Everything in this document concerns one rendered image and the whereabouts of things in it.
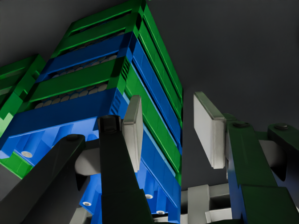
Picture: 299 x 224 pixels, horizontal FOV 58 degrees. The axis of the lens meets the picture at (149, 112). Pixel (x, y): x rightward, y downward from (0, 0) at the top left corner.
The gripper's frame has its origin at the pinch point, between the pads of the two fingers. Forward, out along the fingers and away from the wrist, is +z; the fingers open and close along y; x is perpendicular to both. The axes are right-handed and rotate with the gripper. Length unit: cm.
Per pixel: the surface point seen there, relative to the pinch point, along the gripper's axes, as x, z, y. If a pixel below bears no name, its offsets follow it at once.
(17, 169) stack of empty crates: -32, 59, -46
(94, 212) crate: -31.5, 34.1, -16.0
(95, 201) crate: -30.0, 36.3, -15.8
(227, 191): -59, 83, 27
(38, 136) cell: -9.0, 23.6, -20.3
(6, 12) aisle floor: 13, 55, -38
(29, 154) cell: -10.8, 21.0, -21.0
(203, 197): -62, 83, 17
